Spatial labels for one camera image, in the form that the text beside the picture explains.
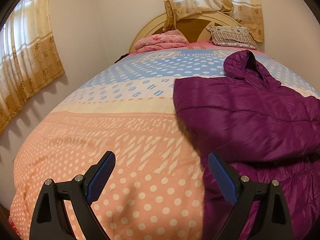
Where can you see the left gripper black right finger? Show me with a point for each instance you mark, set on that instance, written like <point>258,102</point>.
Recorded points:
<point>272,220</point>

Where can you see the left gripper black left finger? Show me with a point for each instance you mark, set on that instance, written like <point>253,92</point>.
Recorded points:
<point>50,219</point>

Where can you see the purple hooded down jacket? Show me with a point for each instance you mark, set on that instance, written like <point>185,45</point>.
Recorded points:
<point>263,129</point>

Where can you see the pastel polka dot bedspread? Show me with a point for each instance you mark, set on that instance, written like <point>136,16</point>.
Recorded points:
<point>156,190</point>

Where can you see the beige curtain on left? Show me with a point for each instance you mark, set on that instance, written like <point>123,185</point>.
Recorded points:
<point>29,56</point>

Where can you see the plaid patterned pillow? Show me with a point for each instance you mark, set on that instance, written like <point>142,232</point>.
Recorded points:
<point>229,36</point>

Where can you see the folded pink blanket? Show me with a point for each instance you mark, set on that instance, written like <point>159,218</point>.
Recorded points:
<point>167,40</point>

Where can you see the cream wooden headboard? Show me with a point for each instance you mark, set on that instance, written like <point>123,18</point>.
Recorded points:
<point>193,27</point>

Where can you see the beige curtain behind headboard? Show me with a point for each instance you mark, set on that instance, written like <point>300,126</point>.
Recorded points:
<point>247,13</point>

